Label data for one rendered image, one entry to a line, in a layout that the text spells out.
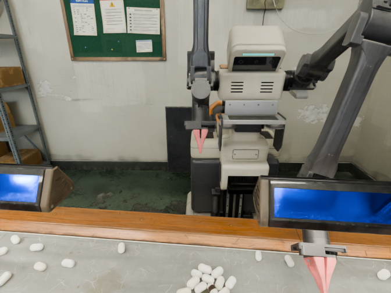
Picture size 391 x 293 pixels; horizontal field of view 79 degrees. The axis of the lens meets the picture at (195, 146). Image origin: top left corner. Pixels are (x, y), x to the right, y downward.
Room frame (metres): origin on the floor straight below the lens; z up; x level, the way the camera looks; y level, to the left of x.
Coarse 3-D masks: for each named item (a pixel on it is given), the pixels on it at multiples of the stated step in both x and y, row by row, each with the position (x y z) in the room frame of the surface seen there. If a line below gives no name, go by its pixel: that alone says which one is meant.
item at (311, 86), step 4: (296, 76) 1.01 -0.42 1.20; (296, 80) 1.00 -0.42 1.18; (300, 80) 0.99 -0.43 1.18; (304, 80) 0.98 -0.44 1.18; (308, 80) 0.98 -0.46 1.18; (296, 84) 1.01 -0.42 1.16; (300, 84) 0.99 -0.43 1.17; (304, 84) 0.99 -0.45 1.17; (308, 84) 0.99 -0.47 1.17; (312, 84) 1.02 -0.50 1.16; (288, 88) 1.02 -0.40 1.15; (292, 88) 1.02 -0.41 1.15; (296, 88) 1.02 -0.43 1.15; (300, 88) 1.02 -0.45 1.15; (304, 88) 1.01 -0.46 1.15; (308, 88) 1.01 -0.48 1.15; (312, 88) 1.01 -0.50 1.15
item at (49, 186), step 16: (0, 176) 0.36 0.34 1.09; (16, 176) 0.36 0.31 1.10; (32, 176) 0.36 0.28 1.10; (48, 176) 0.35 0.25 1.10; (64, 176) 0.38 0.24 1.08; (0, 192) 0.35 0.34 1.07; (16, 192) 0.34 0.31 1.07; (32, 192) 0.34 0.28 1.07; (48, 192) 0.34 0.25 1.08; (64, 192) 0.37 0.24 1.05; (0, 208) 0.34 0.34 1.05; (16, 208) 0.33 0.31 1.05; (32, 208) 0.33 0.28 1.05; (48, 208) 0.33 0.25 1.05
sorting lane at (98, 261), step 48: (0, 240) 0.58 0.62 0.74; (48, 240) 0.58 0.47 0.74; (96, 240) 0.58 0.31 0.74; (0, 288) 0.41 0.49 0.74; (48, 288) 0.41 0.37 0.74; (96, 288) 0.41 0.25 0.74; (144, 288) 0.41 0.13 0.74; (240, 288) 0.41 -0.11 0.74; (288, 288) 0.41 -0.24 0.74; (336, 288) 0.41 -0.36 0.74; (384, 288) 0.41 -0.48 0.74
